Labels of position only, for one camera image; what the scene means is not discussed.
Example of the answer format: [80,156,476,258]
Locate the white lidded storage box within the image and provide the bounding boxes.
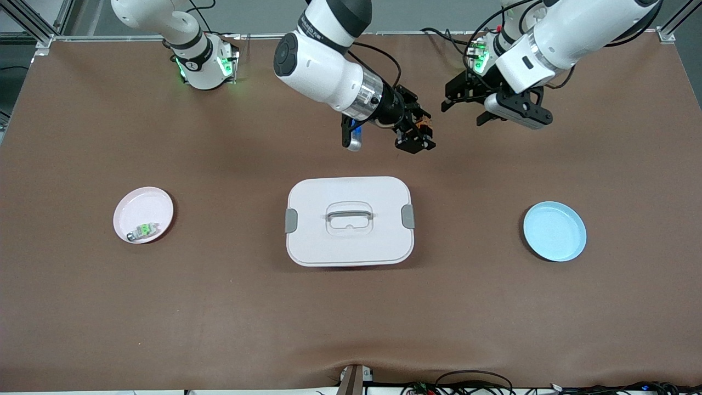
[285,176,416,268]

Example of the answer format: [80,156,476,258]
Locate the light blue round plate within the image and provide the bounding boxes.
[522,201,587,263]

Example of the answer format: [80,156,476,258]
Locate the brown table mat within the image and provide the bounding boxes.
[0,33,702,393]

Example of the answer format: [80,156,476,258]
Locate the pale pink round plate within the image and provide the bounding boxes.
[112,187,175,245]

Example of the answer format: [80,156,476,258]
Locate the green clear small connector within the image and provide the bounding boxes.
[126,222,161,242]

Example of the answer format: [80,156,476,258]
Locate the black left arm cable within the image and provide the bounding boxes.
[463,0,661,91]

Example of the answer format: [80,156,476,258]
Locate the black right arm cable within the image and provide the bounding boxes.
[350,41,404,91]

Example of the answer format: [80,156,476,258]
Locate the black arm base cable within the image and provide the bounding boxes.
[420,27,483,58]

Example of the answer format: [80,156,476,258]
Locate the grey box lid handle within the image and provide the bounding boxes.
[326,207,375,223]

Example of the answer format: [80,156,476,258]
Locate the aluminium table edge rail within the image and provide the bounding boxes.
[33,30,675,43]

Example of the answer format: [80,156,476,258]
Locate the aluminium frame post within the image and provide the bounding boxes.
[0,0,75,50]
[658,0,702,43]

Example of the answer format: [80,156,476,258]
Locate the black looped cable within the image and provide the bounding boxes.
[435,370,514,395]

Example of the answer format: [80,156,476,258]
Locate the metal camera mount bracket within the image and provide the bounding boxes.
[337,364,375,395]

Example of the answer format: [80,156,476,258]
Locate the black cable bundle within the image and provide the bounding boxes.
[548,381,702,395]

